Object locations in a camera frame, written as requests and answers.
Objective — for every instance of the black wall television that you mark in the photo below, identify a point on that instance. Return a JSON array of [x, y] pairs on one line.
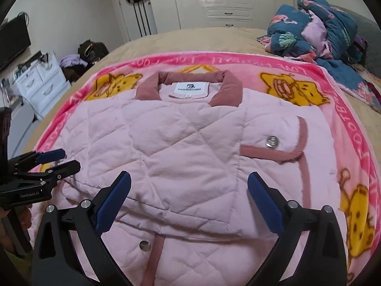
[[13, 44]]

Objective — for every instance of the bed with tan bedspread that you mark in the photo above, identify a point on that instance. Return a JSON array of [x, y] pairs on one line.
[[208, 40]]

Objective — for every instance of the grey quilted headboard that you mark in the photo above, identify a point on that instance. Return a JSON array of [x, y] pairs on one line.
[[369, 35]]

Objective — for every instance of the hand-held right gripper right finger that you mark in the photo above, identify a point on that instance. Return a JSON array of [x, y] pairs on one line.
[[266, 202]]

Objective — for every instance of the purple striped cloth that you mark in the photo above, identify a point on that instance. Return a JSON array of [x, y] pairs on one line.
[[360, 47]]

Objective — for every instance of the purple clothes pile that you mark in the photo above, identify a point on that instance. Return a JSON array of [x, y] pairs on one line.
[[73, 61]]

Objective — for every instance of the pink quilted jacket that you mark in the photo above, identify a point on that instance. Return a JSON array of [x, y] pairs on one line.
[[178, 161]]

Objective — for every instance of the white door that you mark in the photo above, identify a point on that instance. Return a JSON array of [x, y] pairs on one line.
[[134, 20]]

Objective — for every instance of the white wardrobe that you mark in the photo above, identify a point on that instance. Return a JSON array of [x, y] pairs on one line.
[[220, 0]]

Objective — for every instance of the person's left hand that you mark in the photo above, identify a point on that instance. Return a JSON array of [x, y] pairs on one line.
[[5, 229]]

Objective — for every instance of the pink printed blanket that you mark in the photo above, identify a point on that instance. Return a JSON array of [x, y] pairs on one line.
[[351, 143]]

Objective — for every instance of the dark brown bag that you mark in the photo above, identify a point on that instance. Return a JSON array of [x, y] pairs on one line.
[[92, 50]]

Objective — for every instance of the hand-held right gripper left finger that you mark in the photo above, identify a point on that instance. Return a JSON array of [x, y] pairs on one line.
[[114, 202]]

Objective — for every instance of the red and yellow cloth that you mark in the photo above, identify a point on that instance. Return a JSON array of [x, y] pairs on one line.
[[372, 80]]

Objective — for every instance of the white drawer cabinet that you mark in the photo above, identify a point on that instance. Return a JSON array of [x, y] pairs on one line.
[[41, 83]]

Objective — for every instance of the blue floral quilt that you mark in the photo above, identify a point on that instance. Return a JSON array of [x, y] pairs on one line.
[[312, 32]]

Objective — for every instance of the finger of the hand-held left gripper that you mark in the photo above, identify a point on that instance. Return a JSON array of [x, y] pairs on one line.
[[65, 169], [50, 155]]

